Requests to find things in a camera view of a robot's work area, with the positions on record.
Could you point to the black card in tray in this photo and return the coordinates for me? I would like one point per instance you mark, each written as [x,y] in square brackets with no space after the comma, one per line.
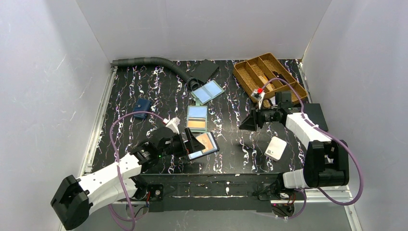
[279,75]

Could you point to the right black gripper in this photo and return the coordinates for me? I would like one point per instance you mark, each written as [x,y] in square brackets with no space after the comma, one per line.
[258,116]

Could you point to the wicker divided tray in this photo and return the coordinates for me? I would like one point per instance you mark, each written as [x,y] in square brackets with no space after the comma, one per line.
[247,73]

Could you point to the white box with code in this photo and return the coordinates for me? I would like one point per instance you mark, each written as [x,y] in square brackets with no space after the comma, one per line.
[275,148]

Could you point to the black square pad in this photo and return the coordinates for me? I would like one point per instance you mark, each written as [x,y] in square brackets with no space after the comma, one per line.
[204,71]

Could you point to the wooden piece in tray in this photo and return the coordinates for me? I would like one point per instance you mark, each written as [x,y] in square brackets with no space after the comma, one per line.
[264,80]

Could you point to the green card holder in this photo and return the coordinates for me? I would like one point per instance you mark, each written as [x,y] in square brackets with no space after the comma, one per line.
[207,92]
[197,118]

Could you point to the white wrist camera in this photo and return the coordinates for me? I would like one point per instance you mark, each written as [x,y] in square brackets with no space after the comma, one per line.
[172,124]
[258,96]

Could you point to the blue snap wallet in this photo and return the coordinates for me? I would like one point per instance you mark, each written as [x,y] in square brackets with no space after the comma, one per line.
[143,106]

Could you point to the black box right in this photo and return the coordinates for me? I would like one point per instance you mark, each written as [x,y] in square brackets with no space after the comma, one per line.
[315,115]

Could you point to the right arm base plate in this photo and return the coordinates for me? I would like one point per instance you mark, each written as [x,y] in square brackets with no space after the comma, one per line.
[275,191]

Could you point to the black card holder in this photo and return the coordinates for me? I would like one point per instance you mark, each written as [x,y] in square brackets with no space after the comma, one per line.
[199,154]

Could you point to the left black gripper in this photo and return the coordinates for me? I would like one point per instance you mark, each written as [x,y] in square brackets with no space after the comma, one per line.
[184,145]

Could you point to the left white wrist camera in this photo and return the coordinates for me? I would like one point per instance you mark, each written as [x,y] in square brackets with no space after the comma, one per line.
[172,124]

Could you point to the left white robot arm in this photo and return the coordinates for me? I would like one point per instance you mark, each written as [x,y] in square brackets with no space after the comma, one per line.
[77,198]

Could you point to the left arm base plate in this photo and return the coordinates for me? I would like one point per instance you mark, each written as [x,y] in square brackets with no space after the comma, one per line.
[153,193]

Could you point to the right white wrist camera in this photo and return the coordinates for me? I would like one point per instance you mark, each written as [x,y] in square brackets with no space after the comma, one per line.
[258,96]

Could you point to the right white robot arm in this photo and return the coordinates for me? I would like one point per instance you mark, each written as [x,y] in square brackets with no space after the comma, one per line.
[326,161]

